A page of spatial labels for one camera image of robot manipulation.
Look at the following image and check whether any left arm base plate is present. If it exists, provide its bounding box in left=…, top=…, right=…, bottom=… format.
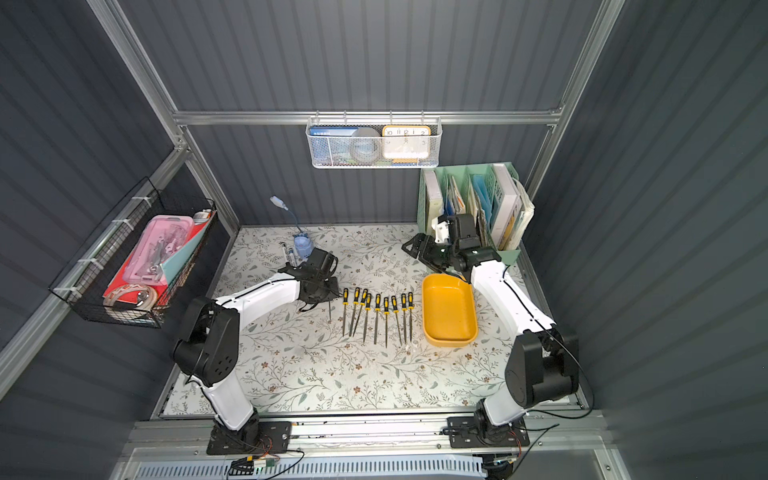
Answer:
left=206, top=421, right=292, bottom=456

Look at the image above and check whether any clear tape roll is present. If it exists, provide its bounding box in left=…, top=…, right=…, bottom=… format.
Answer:
left=103, top=284, right=159, bottom=311

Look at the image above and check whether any white wire hanging basket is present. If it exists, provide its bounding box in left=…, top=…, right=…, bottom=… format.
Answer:
left=305, top=116, right=443, bottom=170

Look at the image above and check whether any green file organizer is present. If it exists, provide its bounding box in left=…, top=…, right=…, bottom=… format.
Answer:
left=416, top=161, right=535, bottom=268

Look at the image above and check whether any yellow white clock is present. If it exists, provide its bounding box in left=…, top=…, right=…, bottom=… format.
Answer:
left=382, top=125, right=432, bottom=161

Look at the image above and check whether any pink plastic tool case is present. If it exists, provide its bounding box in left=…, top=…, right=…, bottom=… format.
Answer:
left=122, top=215, right=194, bottom=286

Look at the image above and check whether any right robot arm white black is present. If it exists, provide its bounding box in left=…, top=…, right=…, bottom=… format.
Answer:
left=402, top=214, right=581, bottom=426

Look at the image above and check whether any blue box in basket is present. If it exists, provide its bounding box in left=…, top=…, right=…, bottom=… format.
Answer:
left=307, top=126, right=357, bottom=162

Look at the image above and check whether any red folder in basket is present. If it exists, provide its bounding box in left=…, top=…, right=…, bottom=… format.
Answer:
left=103, top=209, right=215, bottom=309

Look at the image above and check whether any yellow storage tray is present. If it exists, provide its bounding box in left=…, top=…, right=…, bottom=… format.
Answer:
left=422, top=274, right=478, bottom=348

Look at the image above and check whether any black wire side basket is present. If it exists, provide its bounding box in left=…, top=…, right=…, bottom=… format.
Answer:
left=50, top=179, right=217, bottom=328

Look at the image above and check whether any blue desk lamp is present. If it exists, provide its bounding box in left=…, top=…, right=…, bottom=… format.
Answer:
left=269, top=196, right=314, bottom=260

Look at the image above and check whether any yellow black file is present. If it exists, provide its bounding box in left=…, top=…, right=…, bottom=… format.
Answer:
left=383, top=296, right=390, bottom=348
left=352, top=288, right=369, bottom=335
left=400, top=293, right=408, bottom=343
left=349, top=287, right=361, bottom=337
left=342, top=288, right=349, bottom=337
left=390, top=295, right=403, bottom=345
left=373, top=293, right=381, bottom=345
left=362, top=290, right=372, bottom=344
left=407, top=291, right=414, bottom=342

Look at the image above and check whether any grey tape roll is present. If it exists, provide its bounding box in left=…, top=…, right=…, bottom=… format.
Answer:
left=349, top=127, right=381, bottom=165

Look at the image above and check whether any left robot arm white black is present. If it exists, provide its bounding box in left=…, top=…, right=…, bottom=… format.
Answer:
left=172, top=248, right=340, bottom=437

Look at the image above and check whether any white book in organizer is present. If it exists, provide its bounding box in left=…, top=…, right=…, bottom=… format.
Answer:
left=490, top=164, right=522, bottom=250

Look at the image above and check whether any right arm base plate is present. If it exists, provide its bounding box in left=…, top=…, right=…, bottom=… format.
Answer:
left=441, top=416, right=530, bottom=450

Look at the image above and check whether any black marker pen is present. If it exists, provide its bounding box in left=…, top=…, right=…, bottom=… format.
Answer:
left=279, top=242, right=293, bottom=265

